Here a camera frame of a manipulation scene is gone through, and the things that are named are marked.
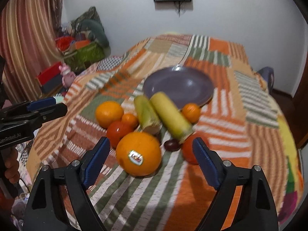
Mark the left hand holding gripper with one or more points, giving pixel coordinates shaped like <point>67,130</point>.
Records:
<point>12,166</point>

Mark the large orange with sticker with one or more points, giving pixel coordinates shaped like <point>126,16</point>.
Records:
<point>139,154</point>

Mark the small mandarin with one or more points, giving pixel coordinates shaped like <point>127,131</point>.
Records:
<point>130,120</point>
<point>191,112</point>

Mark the striped pink curtain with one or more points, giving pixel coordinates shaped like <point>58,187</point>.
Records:
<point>29,29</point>

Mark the blue bag by bed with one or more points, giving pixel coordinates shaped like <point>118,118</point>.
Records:
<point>266,78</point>

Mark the camouflage pillow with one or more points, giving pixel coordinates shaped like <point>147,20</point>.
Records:
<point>91,13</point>

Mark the medium plain orange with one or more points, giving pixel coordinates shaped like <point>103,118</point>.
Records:
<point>108,112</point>

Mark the dark red grape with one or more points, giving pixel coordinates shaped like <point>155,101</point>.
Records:
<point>172,145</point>

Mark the red plastic bag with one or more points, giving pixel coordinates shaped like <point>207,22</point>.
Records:
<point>63,43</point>

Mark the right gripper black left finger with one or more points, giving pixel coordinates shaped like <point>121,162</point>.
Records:
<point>45,208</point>

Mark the purple ceramic plate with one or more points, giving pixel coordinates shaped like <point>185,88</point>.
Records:
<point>182,85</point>

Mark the red tomato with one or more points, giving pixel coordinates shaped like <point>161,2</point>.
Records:
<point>116,131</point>
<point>187,147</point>

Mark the red and blue box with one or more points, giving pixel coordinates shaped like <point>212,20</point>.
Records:
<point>50,78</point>

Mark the checkered cloth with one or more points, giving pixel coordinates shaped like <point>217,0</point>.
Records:
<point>109,63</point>

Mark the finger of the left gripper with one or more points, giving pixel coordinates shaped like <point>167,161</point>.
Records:
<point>36,118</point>
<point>29,106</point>

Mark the pink toy figure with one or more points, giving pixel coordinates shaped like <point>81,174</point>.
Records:
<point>68,76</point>

